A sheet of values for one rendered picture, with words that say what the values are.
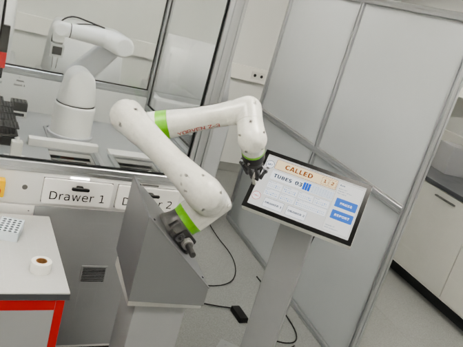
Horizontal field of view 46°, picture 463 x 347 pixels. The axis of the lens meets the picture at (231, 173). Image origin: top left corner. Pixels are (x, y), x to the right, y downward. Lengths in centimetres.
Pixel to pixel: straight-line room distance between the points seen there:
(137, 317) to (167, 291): 19
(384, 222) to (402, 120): 56
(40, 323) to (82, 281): 67
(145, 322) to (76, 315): 70
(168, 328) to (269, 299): 73
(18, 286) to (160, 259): 47
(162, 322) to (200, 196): 56
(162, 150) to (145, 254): 36
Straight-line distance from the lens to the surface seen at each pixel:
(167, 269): 193
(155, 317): 213
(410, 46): 325
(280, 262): 267
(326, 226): 248
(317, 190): 254
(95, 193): 245
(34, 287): 197
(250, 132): 201
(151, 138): 193
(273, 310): 277
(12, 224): 228
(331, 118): 371
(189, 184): 185
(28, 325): 203
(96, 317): 281
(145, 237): 186
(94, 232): 256
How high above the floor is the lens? 181
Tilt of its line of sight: 17 degrees down
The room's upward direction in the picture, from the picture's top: 16 degrees clockwise
